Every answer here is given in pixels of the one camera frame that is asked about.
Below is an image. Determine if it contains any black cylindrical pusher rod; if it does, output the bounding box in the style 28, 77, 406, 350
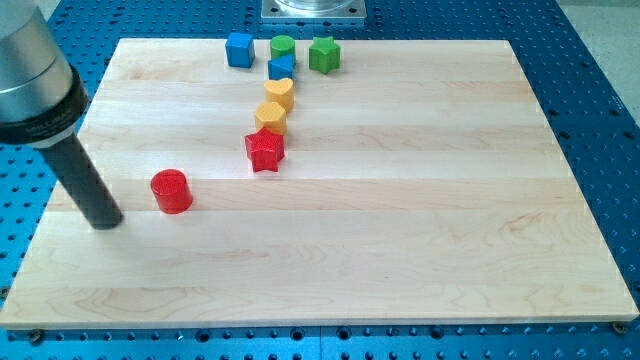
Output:
39, 134, 123, 230

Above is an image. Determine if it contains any red cylinder block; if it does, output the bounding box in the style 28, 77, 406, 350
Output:
150, 169, 194, 215

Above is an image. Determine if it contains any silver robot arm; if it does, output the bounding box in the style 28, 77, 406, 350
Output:
1, 0, 123, 230

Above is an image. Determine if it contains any red star block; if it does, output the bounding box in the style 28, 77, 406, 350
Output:
245, 128, 285, 172

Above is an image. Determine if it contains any green star block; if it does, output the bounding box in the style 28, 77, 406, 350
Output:
308, 36, 341, 74

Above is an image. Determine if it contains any blue cube block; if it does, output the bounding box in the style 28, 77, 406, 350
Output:
225, 33, 255, 69

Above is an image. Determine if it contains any yellow hexagon block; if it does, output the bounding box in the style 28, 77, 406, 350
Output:
254, 102, 287, 135

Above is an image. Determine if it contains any yellow heart block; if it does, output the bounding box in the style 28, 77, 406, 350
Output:
264, 78, 295, 112

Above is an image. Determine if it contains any blue triangle block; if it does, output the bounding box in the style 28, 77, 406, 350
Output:
268, 54, 295, 80

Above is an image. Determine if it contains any green cylinder block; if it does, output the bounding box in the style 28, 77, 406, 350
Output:
269, 35, 296, 59

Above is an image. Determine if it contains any light wooden board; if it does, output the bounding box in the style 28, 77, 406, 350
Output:
1, 38, 638, 329

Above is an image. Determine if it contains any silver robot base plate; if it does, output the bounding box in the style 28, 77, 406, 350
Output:
260, 0, 367, 24

